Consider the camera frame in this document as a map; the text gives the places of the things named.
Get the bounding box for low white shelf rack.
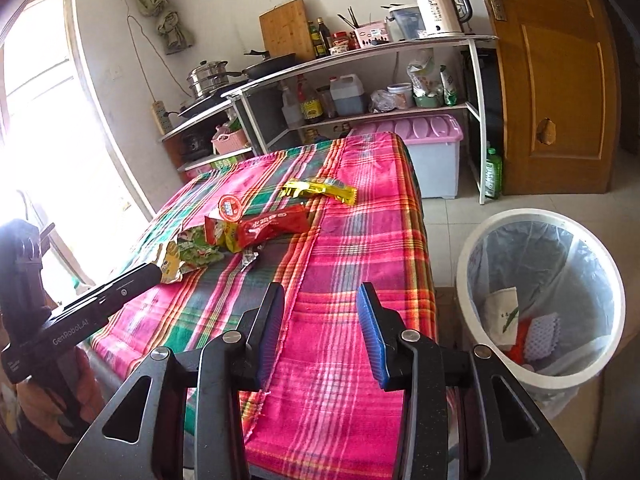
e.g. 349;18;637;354
159;97;256;173

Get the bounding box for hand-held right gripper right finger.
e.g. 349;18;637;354
356;282;583;480

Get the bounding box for crumpled red wrapper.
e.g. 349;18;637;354
505;320;533;366

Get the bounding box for window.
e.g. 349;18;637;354
0;0;156;291

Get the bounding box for black frying pan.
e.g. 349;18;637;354
242;50;298;81

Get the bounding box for white plastic tub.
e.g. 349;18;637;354
387;82;413;110

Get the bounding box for clear storage box pink lid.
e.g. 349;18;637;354
347;114;465;200

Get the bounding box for black gas stove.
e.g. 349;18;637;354
180;132;216;166

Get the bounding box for green plastic bottle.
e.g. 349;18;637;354
484;142;503;200

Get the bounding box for pink green plaid tablecloth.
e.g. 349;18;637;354
87;132;441;480

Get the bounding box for white plastic bottle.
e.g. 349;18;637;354
281;85;305;128

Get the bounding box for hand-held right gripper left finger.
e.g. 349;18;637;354
72;282;286;480

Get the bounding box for clear water filter pitcher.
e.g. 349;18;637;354
387;4;426;42

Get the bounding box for yellow snack wrapper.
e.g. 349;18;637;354
281;177;357;206

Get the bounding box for dark liquid plastic jug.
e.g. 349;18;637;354
329;74;368;116

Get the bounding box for green white packet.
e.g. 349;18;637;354
440;65;460;106

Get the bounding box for yellow label oil bottle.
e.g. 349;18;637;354
297;77;324;125

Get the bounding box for white food bags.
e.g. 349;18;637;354
406;52;446;101

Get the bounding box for person's left hand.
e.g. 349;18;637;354
20;354;107;445

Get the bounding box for white power strip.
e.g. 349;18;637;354
151;101;173;136

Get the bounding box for tall white shelf rack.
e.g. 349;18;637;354
221;34;501;206

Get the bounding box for white round bin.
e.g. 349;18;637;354
455;208;627;421

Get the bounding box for clear plastic bin liner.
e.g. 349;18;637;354
467;220;618;378

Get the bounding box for white foam fruit net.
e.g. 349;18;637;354
522;312;560;361

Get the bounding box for pink utensil basket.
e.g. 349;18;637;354
354;21;391;50

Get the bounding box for black induction cooker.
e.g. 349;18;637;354
177;95;233;120

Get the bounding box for hanging grey cloth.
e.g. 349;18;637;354
131;0;196;53

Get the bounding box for crumpled clear plastic bag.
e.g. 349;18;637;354
369;89;401;113

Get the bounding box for metal door handle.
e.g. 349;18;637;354
482;0;521;22

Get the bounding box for pink woven basket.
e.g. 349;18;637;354
212;127;249;156

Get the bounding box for white paper carton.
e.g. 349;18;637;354
482;287;519;348

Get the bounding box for steel steamer pot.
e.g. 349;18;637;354
186;60;246;98

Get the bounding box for wooden door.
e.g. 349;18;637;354
467;0;623;196

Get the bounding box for red snack wrapper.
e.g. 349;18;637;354
235;203;308;251

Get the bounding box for green snack bag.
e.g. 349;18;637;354
150;215;241;285

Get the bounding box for wooden cutting board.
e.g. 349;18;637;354
259;0;308;63

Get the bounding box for green printed cardboard box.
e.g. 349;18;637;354
210;156;252;171

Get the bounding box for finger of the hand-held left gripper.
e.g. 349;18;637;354
61;265;164;322

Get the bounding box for white electric kettle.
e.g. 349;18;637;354
412;0;473;38

